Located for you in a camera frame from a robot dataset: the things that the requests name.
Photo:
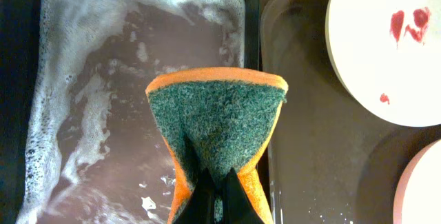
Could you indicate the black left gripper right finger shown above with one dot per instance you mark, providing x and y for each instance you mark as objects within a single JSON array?
[{"x": 237, "y": 208}]

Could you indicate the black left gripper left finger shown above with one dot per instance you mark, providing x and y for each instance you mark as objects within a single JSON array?
[{"x": 200, "y": 207}]

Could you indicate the orange green scrubbing sponge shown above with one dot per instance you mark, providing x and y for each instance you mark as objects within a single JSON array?
[{"x": 217, "y": 118}]

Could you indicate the white plate with red stains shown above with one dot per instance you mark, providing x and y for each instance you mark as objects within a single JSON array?
[{"x": 386, "y": 53}]

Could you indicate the brown plastic serving tray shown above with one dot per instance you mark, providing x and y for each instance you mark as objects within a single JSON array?
[{"x": 330, "y": 160}]

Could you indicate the black soapy water tray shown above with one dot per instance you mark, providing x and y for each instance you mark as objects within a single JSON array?
[{"x": 79, "y": 143}]

